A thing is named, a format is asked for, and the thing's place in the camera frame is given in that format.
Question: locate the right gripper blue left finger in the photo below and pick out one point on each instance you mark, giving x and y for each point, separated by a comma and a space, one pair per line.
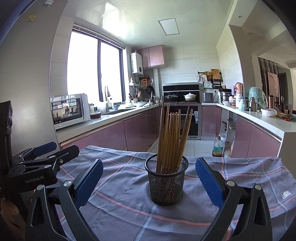
44, 222

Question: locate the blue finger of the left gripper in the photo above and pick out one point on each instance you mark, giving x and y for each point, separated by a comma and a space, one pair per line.
32, 153
64, 155

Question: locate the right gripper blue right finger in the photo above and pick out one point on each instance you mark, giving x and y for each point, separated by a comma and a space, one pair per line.
254, 221

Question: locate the bamboo chopstick red end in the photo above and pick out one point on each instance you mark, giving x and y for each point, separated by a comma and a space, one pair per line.
161, 128

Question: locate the white microwave oven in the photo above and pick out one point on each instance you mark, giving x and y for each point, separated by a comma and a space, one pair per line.
68, 110

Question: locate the purple plaid tablecloth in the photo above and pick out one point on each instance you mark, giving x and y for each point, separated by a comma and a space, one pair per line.
131, 203

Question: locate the oil bottle on floor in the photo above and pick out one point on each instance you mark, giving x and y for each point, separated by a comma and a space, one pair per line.
218, 147

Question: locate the black mesh utensil cup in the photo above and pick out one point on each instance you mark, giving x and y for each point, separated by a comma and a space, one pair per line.
165, 189

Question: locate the black built-in oven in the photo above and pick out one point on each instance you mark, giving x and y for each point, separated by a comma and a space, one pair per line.
195, 123

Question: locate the white bowl on counter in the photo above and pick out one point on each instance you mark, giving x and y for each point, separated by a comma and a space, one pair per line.
270, 112

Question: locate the white water heater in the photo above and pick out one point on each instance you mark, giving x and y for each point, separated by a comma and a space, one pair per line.
136, 63

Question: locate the silver refrigerator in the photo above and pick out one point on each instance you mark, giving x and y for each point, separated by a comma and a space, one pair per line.
25, 74

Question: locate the teal fan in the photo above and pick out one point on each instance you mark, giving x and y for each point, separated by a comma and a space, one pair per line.
259, 96

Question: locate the black lidded wok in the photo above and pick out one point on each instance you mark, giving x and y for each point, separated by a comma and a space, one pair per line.
171, 97

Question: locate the pink thermos jug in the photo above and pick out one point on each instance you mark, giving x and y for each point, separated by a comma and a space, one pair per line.
239, 88

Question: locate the white ceramic pot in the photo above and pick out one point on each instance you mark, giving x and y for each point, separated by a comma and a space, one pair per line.
191, 97

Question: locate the black camera box left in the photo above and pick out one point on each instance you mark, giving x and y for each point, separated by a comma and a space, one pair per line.
6, 126

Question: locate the pink wall cabinet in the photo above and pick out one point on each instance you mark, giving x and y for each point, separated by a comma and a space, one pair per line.
152, 57

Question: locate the black wall spice rack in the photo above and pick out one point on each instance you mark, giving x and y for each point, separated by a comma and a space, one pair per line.
210, 79

